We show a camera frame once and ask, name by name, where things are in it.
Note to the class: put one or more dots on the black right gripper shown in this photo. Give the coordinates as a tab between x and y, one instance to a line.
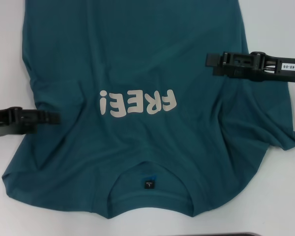
273	73

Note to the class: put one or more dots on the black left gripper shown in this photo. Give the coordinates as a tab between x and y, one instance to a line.
0	123

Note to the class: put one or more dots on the teal FREE print t-shirt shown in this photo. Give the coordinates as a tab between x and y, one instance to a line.
137	49

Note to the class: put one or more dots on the black flat panel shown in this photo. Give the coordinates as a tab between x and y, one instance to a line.
223	234

